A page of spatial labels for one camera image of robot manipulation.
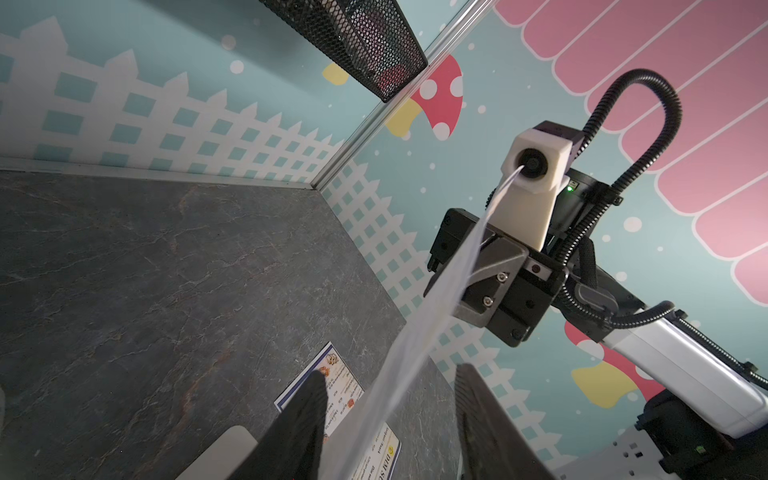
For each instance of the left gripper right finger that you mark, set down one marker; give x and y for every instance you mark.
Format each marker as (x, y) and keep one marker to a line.
(492, 447)

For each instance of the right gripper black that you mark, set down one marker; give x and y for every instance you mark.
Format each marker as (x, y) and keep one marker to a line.
(509, 289)

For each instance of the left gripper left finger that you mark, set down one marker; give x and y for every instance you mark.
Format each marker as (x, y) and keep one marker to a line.
(292, 446)

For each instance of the dim sum menu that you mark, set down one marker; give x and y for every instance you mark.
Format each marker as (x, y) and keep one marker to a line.
(343, 392)
(407, 355)

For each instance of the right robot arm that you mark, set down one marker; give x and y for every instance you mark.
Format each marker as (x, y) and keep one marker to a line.
(709, 421)

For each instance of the black mesh wall basket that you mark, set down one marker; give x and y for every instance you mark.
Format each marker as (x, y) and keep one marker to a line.
(371, 40)

